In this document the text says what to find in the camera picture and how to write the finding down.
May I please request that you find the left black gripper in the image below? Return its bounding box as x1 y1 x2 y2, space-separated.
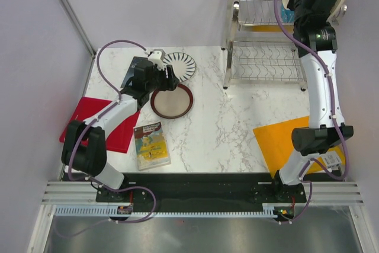
146 65 180 93

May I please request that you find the stainless steel dish rack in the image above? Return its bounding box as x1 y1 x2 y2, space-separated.
221 0 307 91

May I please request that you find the blue polka dot plate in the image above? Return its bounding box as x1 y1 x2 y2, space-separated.
281 8 294 24

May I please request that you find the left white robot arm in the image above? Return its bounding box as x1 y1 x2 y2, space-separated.
61 57 179 201

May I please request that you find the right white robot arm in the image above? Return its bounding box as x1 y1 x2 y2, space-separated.
271 0 354 202

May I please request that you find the black and white striped plate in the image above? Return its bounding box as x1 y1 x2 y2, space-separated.
163 52 197 82

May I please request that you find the cream plate with red rim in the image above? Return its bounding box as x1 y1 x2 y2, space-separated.
150 84 194 119

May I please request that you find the dark blue paperback book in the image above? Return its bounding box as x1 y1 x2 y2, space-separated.
121 56 146 89

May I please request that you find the yellow illustrated paperback book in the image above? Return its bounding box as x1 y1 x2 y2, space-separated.
133 121 171 171

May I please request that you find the red folder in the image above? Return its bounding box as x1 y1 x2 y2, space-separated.
62 94 139 156

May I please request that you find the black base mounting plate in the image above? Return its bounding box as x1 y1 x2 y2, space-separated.
96 173 307 212

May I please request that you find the orange cutting board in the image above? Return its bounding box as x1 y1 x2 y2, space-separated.
253 116 349 177

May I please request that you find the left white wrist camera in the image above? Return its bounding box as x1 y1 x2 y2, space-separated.
146 49 165 71

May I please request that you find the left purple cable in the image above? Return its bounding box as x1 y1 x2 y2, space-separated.
53 39 158 238

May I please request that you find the purple cable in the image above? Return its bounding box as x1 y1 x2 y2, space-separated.
274 0 350 226
53 39 158 238

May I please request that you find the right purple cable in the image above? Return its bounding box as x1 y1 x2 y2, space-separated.
274 0 350 226

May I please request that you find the grey slotted cable duct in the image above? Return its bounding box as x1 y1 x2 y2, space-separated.
54 205 288 218

